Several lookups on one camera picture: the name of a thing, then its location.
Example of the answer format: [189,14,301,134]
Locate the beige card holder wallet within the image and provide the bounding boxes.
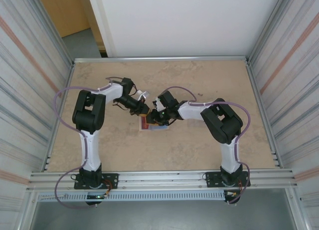
[138,116,170,131]

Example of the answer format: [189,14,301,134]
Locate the small controller board green light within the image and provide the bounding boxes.
[86,193,109,200]

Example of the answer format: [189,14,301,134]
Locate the small connector with yellow plug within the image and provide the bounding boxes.
[224,190,241,199]

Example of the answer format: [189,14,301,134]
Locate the orange wooden door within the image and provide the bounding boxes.
[36,0,104,38]

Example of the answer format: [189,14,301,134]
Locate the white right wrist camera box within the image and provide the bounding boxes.
[153,97,164,111]

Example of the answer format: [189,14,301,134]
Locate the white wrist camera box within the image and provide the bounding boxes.
[136,90,151,101]
[153,97,164,111]

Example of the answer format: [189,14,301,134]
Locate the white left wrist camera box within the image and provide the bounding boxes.
[136,90,151,101]

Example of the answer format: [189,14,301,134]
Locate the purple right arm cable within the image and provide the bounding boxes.
[163,86,251,206]

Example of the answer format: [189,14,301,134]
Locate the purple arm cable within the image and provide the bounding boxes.
[54,76,125,210]
[163,86,251,206]

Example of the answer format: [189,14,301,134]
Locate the long aluminium mounting rail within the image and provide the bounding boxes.
[28,168,299,192]

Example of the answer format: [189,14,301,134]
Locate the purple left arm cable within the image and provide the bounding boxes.
[54,76,125,210]

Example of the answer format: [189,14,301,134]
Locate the grey slotted cable duct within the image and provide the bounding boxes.
[37,192,226,202]

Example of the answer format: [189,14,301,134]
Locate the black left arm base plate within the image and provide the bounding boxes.
[74,173,119,190]

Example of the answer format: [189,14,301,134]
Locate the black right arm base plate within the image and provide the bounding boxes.
[205,171,251,188]

